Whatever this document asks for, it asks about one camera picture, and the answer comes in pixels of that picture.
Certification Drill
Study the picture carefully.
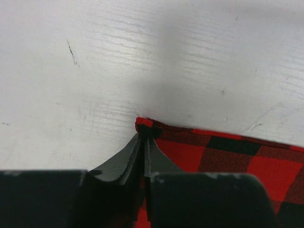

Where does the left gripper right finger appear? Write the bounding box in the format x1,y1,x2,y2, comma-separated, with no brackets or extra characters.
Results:
144,137,279,228

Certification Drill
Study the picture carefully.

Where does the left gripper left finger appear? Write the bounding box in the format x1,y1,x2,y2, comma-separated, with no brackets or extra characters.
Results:
0,134,143,228

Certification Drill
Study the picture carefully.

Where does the red black plaid shirt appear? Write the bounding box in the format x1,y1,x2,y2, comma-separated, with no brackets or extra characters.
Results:
135,117,304,228

